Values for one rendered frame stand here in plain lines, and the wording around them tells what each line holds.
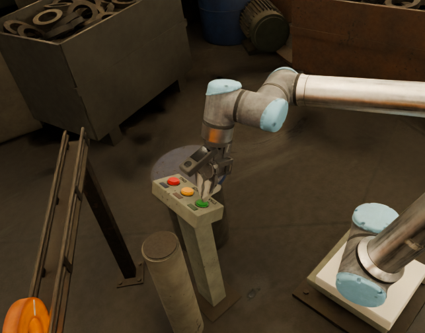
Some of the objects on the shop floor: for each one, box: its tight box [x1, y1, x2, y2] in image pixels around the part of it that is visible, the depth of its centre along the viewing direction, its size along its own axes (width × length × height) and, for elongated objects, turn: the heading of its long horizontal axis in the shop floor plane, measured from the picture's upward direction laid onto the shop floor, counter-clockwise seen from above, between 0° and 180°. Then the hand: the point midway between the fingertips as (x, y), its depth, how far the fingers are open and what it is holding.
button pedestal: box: [152, 174, 242, 323], centre depth 148 cm, size 16×24×62 cm, turn 50°
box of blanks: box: [0, 0, 193, 147], centre depth 279 cm, size 103×83×77 cm
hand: (202, 199), depth 124 cm, fingers closed
